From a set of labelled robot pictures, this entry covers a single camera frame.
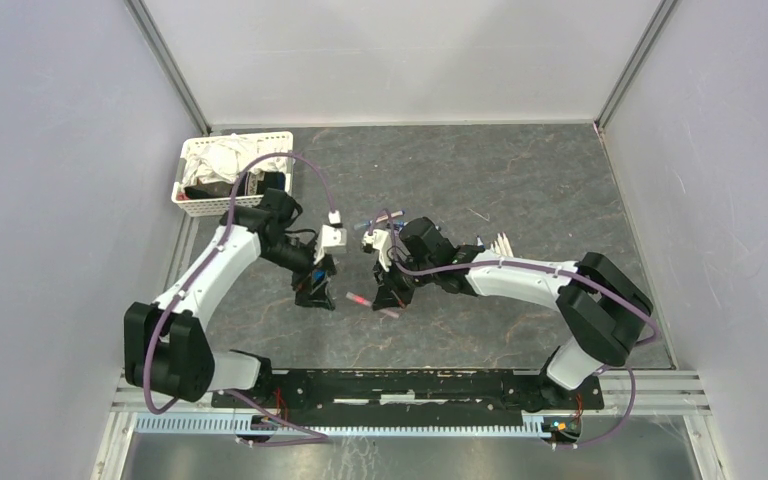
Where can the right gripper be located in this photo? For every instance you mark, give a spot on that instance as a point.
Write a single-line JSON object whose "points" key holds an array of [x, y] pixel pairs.
{"points": [[385, 297]]}

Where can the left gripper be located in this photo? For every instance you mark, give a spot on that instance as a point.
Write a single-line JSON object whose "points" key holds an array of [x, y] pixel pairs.
{"points": [[301, 282]]}

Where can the pink highlighter pen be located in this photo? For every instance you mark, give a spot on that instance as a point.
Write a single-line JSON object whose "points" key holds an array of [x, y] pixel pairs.
{"points": [[362, 301]]}

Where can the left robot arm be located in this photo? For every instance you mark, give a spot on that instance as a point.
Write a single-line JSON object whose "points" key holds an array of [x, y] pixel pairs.
{"points": [[166, 349]]}

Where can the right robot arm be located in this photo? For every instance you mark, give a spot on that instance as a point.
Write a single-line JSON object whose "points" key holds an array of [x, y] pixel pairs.
{"points": [[606, 313]]}

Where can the black item in basket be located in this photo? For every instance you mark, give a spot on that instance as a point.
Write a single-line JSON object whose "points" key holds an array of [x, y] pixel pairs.
{"points": [[253, 184]]}

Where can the white cloth in basket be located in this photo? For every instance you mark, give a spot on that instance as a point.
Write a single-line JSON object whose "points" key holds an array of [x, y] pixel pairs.
{"points": [[222, 158]]}

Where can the white plastic basket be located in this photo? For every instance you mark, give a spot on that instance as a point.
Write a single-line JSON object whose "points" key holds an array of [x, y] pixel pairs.
{"points": [[212, 207]]}

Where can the right base electronics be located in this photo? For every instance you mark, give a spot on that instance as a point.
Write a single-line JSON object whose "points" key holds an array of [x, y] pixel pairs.
{"points": [[562, 431]]}

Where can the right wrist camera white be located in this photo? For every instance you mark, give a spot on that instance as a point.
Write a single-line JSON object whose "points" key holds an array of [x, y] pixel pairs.
{"points": [[380, 242]]}

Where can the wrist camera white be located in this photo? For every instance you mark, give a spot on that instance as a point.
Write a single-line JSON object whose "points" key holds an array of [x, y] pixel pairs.
{"points": [[380, 242], [332, 240]]}

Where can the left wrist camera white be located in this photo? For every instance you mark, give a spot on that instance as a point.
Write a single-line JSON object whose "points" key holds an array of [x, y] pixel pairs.
{"points": [[332, 240]]}

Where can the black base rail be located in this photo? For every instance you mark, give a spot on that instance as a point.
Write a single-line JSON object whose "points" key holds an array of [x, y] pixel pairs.
{"points": [[419, 397]]}

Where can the grey slotted cable duct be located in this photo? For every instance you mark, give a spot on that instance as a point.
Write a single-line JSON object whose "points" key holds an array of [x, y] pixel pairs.
{"points": [[244, 424]]}

